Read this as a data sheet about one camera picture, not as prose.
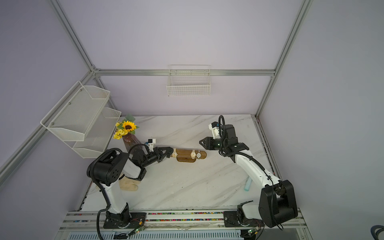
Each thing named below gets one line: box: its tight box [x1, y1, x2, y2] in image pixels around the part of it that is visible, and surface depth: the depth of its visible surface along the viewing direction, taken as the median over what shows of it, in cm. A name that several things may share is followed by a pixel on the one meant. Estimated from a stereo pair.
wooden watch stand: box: [176, 148, 207, 163], surface depth 91 cm
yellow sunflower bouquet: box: [112, 113, 140, 140], surface depth 84 cm
